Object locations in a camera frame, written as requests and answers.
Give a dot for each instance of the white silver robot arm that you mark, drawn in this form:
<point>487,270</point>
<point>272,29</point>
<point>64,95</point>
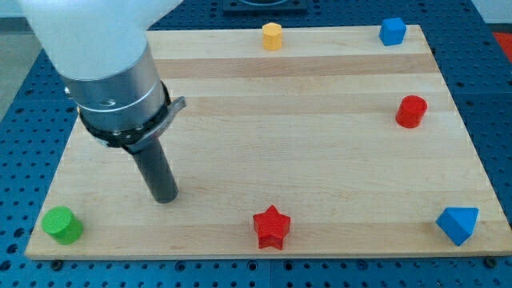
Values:
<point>102,53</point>

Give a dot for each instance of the green cylinder block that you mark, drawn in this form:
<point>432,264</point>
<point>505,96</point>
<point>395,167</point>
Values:
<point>62,225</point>

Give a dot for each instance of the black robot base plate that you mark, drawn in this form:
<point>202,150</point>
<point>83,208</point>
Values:
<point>242,6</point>

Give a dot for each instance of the blue triangular prism block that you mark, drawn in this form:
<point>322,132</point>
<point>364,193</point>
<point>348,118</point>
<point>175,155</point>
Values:
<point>458,223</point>

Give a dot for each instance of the blue cube block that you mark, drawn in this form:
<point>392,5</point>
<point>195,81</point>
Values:
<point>392,31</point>

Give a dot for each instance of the red cylinder block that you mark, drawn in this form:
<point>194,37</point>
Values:
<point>411,111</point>

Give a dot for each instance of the red object at edge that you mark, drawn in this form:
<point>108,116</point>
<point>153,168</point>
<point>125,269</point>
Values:
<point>504,39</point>

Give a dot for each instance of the yellow hexagon block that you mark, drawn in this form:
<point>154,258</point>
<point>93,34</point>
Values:
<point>272,36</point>

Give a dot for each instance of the dark grey cylindrical pointer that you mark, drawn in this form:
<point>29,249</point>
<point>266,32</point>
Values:
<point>155,170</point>

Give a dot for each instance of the red star block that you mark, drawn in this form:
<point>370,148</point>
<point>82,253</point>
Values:
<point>271,228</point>

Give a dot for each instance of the black flange mounting plate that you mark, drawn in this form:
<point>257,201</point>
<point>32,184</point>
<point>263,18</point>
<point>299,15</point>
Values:
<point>137,125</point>

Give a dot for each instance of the wooden board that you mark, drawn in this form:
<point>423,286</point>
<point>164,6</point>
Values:
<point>310,129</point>

